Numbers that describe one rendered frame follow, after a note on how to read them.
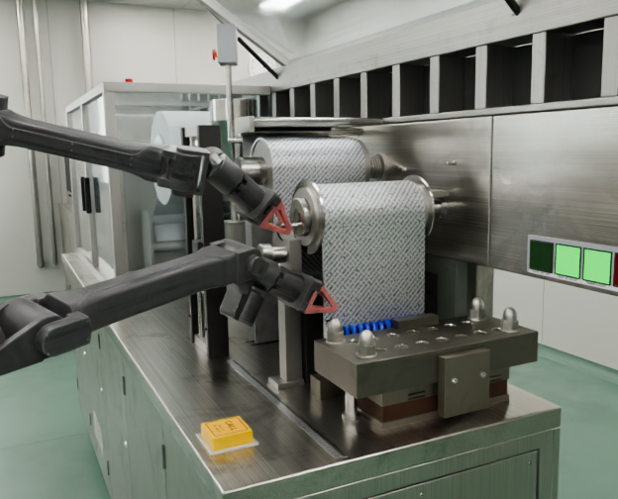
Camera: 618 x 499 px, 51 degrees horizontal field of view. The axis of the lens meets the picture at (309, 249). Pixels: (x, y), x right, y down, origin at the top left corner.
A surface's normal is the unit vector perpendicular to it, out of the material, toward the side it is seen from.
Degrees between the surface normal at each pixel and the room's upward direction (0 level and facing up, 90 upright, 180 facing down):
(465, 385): 90
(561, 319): 90
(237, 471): 0
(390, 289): 90
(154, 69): 90
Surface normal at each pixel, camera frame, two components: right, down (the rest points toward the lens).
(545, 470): 0.44, 0.13
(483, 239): -0.90, 0.08
